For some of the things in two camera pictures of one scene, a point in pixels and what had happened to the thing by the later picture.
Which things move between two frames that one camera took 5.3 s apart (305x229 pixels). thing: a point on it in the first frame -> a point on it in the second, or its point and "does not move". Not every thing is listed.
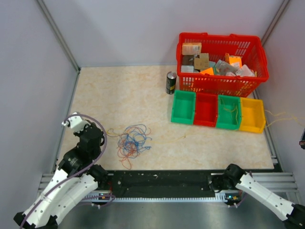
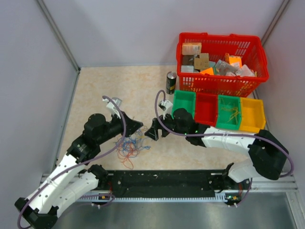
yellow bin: [252, 119] does not move
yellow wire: [236, 108] -> [227, 107]
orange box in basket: [191, 48] does not move
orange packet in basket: [233, 60] does not move
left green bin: [183, 107] does not move
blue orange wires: [131, 142] does not move
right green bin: [228, 112] does not move
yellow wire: [287, 115] -> [236, 112]
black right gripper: [302, 141] -> [152, 132]
